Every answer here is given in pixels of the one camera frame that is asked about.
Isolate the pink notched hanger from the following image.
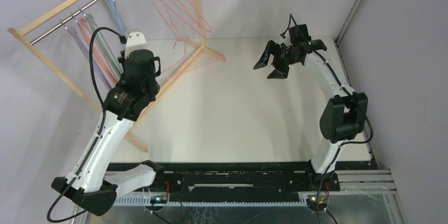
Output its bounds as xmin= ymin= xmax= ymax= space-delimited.
xmin=150 ymin=0 xmax=226 ymax=79

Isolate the green plastic hanger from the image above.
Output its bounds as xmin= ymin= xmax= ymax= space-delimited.
xmin=79 ymin=14 xmax=122 ymax=83

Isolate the pink curved plastic hanger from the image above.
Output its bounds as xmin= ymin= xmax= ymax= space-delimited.
xmin=75 ymin=14 xmax=122 ymax=88

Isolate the purple plastic hanger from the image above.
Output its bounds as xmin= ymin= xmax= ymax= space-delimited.
xmin=62 ymin=24 xmax=111 ymax=90

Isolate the blue plastic hanger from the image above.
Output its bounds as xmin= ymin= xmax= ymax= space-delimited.
xmin=107 ymin=0 xmax=125 ymax=35

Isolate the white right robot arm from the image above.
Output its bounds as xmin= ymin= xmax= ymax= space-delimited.
xmin=253 ymin=24 xmax=368 ymax=190

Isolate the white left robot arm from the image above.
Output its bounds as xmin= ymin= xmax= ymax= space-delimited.
xmin=51 ymin=49 xmax=165 ymax=216

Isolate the metal rack hanging rod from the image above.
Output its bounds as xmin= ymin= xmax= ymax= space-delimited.
xmin=20 ymin=0 xmax=101 ymax=45

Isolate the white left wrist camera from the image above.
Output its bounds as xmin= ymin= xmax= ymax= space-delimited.
xmin=124 ymin=30 xmax=147 ymax=59

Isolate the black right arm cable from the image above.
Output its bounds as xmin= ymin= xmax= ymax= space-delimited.
xmin=279 ymin=14 xmax=375 ymax=195

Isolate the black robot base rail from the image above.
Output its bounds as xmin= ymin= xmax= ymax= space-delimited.
xmin=96 ymin=161 xmax=379 ymax=204

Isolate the right aluminium frame post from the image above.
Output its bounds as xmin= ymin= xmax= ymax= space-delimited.
xmin=334 ymin=0 xmax=364 ymax=46

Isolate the wooden clothes rack frame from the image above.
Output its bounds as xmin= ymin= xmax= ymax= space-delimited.
xmin=6 ymin=0 xmax=226 ymax=154

